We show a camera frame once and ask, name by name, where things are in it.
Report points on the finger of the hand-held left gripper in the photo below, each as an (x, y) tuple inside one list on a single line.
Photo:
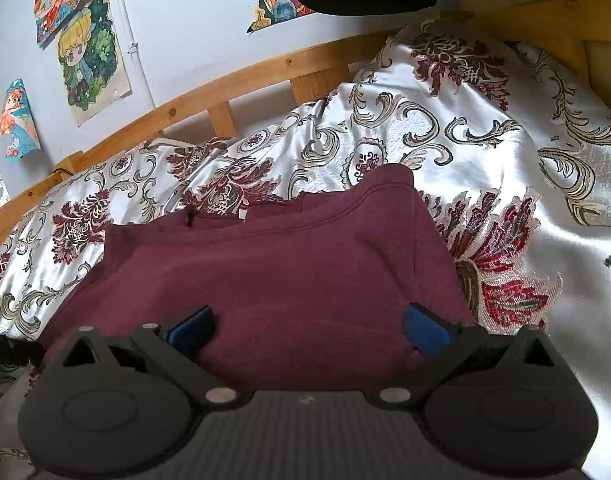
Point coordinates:
[(10, 347)]

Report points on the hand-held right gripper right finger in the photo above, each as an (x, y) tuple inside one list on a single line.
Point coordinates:
[(425, 332)]

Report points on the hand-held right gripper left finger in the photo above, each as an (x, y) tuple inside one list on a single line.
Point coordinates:
[(193, 332)]

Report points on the maroon long-sleeved shirt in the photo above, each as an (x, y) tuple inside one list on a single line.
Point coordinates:
[(285, 270)]

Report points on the floral satin bedspread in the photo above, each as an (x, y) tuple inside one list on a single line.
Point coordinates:
[(560, 240)]

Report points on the orange-haired girl blue wall poster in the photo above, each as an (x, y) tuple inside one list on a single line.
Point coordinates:
[(15, 120)]

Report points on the wooden bed frame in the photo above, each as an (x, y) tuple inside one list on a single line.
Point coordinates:
[(225, 85)]

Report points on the blond cartoon character wall poster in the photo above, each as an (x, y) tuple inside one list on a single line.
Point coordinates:
[(93, 60)]

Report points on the white wall pipe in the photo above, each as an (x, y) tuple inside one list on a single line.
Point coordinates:
[(130, 35)]

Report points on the orange-haired cartoon girl wall poster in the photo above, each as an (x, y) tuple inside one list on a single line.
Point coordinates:
[(60, 2)]

